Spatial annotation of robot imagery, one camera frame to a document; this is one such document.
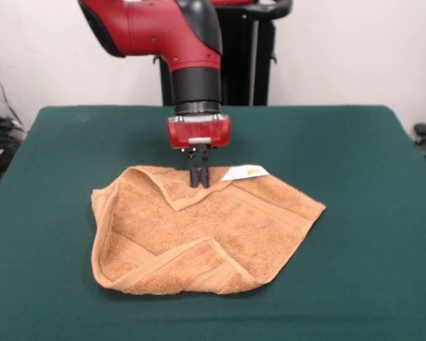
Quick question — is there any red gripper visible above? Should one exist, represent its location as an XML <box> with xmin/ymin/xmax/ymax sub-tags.
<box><xmin>167</xmin><ymin>114</ymin><xmax>232</xmax><ymax>188</ymax></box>

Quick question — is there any orange terry towel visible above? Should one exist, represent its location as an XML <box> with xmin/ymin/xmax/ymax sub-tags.
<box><xmin>90</xmin><ymin>163</ymin><xmax>327</xmax><ymax>296</ymax></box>

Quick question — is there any dark green table cloth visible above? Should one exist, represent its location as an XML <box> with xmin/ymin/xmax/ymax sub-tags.
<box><xmin>0</xmin><ymin>104</ymin><xmax>426</xmax><ymax>341</ymax></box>

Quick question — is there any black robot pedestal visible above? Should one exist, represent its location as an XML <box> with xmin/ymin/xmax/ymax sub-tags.
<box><xmin>152</xmin><ymin>0</ymin><xmax>294</xmax><ymax>107</ymax></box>

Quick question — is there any grey cable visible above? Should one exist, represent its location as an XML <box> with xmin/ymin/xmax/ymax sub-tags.
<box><xmin>0</xmin><ymin>65</ymin><xmax>25</xmax><ymax>129</ymax></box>

